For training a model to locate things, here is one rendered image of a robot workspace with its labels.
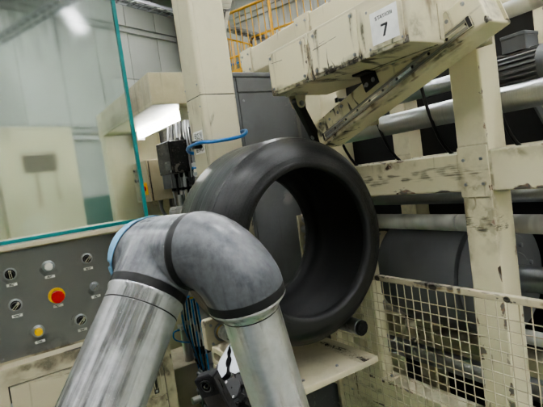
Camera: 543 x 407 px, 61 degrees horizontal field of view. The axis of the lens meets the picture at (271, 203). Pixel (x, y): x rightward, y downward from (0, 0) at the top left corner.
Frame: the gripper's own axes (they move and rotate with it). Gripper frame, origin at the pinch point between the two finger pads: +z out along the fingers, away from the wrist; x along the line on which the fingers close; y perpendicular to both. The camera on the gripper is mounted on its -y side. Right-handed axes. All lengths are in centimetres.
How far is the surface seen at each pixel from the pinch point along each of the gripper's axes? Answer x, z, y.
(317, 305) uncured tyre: 3, 33, 38
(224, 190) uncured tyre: 9.2, 30.4, -17.3
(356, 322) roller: 15.9, 20.7, 36.8
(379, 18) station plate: 59, 59, -22
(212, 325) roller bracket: -25.6, 28.0, 21.6
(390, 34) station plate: 60, 54, -19
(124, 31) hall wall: -482, 1152, 84
